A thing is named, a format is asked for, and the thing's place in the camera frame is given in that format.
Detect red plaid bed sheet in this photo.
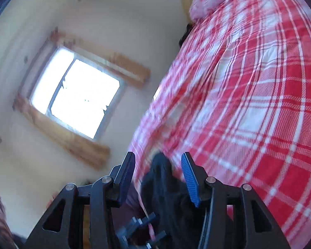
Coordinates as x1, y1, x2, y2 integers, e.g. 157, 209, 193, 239
130, 0, 311, 249

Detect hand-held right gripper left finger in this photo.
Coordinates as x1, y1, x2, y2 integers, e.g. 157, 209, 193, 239
23, 152, 136, 249

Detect small dark item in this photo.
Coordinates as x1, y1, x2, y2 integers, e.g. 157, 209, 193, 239
178, 23, 195, 48

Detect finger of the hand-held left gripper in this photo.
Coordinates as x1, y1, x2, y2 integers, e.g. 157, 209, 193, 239
116, 212, 156, 242
145, 232, 167, 249

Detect sliding glass window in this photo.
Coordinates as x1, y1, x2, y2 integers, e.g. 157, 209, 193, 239
30, 46, 126, 140

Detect black pants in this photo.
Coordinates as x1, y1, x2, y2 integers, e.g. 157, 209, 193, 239
141, 153, 210, 249

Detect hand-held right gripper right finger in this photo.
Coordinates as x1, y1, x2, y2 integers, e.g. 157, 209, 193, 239
181, 152, 291, 249

